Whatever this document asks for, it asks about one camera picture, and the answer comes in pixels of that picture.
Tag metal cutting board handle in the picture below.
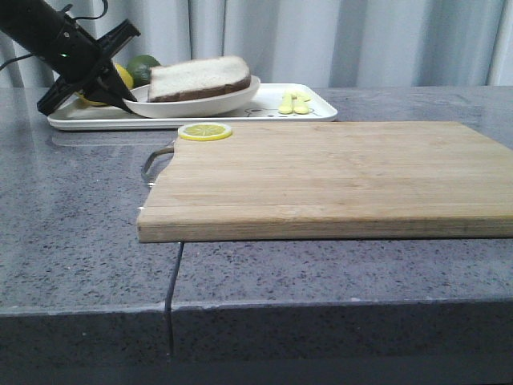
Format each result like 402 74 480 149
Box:
140 145 175 184

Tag bread slice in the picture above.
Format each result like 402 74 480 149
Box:
148 56 252 103

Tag wooden cutting board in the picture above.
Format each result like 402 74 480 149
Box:
137 121 512 242

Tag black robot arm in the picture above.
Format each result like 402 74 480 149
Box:
1 1 140 116

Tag lemon slice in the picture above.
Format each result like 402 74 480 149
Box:
177 123 232 141

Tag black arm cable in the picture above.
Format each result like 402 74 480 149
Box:
0 0 110 73

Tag green lime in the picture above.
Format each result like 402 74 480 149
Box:
127 55 160 87

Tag yellow lemon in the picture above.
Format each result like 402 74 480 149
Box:
75 63 134 107

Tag grey pleated curtain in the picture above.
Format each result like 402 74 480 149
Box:
0 0 513 90

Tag white round plate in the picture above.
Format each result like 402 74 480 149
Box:
123 75 261 119

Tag white bear print tray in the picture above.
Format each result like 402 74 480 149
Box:
47 83 337 131

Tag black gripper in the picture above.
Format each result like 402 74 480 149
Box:
37 13 140 114

